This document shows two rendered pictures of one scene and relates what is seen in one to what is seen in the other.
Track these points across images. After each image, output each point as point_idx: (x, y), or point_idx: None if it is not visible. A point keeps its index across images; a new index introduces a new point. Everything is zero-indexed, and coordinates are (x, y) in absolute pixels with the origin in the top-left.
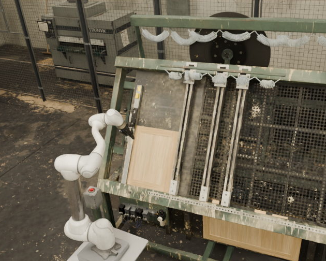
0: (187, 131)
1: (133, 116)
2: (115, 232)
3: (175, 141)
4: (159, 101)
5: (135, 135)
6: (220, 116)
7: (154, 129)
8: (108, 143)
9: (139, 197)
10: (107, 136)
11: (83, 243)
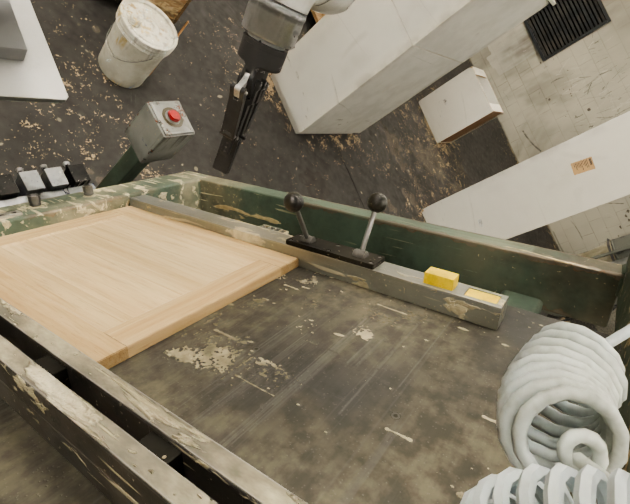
0: (20, 408)
1: (342, 248)
2: None
3: (65, 335)
4: (364, 358)
5: (258, 247)
6: None
7: (224, 292)
8: None
9: (45, 201)
10: (315, 201)
11: (37, 24)
